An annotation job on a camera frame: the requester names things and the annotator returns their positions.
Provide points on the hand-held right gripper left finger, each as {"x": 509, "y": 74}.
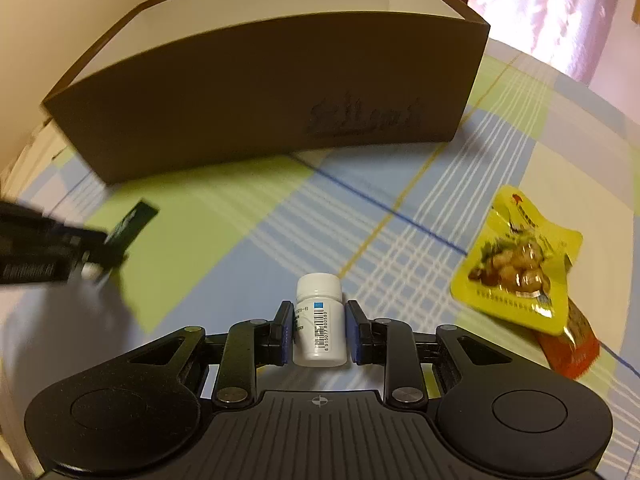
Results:
{"x": 286, "y": 332}

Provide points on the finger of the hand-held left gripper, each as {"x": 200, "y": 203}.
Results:
{"x": 55, "y": 232}

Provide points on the cream cartoon printed sheet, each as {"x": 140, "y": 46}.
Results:
{"x": 42, "y": 147}

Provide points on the white pill bottle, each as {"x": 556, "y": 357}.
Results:
{"x": 320, "y": 305}

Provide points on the yellow snack packet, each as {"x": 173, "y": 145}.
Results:
{"x": 515, "y": 260}

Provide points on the pink lace curtain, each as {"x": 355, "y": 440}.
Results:
{"x": 560, "y": 5}

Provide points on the orange snack packet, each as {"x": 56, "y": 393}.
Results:
{"x": 570, "y": 350}

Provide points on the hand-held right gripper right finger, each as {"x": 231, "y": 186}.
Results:
{"x": 352, "y": 332}

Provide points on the plaid bed sheet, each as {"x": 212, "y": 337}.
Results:
{"x": 350, "y": 200}

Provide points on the dark green packet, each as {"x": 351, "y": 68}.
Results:
{"x": 132, "y": 222}

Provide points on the brown cardboard box white inside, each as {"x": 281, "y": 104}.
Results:
{"x": 250, "y": 85}

